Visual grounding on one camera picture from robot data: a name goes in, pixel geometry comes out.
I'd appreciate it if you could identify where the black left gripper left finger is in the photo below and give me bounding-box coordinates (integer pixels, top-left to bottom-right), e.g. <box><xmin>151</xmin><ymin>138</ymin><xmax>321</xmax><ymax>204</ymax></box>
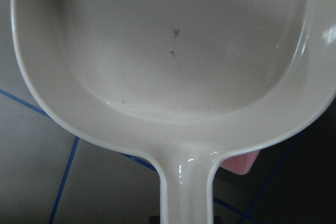
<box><xmin>149</xmin><ymin>216</ymin><xmax>161</xmax><ymax>224</ymax></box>

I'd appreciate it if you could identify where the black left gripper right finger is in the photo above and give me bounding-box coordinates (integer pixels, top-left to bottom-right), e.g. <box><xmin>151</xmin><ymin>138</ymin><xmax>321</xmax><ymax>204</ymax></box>
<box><xmin>214</xmin><ymin>216</ymin><xmax>223</xmax><ymax>224</ymax></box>

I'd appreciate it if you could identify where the beige plastic dustpan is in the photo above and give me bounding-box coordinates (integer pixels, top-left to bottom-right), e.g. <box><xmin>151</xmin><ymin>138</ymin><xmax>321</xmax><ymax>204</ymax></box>
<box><xmin>11</xmin><ymin>0</ymin><xmax>335</xmax><ymax>223</ymax></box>

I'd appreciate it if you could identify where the red plastic bin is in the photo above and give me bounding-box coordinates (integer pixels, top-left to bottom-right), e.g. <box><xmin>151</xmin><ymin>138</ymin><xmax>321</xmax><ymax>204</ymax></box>
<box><xmin>219</xmin><ymin>150</ymin><xmax>260</xmax><ymax>175</ymax></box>

